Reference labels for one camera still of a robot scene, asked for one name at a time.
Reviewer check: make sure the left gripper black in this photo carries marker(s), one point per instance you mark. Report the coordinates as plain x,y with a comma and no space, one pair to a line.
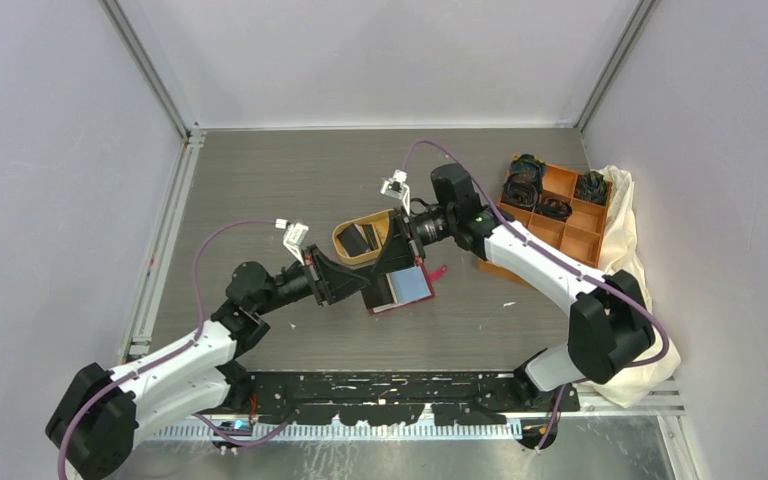
337,281

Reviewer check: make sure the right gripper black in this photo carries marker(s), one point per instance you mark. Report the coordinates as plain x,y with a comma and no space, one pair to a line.
399,251

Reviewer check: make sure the red card holder wallet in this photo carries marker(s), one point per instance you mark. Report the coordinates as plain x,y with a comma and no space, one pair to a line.
412,285

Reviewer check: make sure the orange oval card tray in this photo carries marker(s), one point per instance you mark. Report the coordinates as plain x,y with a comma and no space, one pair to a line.
377,228

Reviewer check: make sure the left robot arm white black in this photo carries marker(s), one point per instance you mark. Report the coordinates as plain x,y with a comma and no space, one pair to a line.
106,412

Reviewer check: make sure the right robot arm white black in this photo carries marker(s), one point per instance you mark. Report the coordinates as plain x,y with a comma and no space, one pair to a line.
609,326

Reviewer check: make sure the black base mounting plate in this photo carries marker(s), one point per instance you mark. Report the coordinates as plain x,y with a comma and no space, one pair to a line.
383,398

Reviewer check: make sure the rolled black belt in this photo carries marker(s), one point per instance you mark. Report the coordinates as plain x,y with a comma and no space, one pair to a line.
522,190

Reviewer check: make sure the rolled dark patterned belt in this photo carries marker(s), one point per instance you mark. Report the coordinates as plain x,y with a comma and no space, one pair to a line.
528,163

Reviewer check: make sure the orange compartment organizer tray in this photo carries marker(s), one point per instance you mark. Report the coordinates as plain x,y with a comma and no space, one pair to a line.
574,227

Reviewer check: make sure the rolled green dark belt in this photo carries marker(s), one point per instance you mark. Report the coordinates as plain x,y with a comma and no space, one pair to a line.
592,187

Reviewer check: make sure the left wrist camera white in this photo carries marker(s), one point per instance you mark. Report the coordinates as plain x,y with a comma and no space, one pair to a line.
293,236

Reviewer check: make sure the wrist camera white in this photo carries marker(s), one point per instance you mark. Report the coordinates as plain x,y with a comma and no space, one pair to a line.
396,187
293,236

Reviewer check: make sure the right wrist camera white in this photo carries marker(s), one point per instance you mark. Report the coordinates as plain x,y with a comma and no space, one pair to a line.
396,187

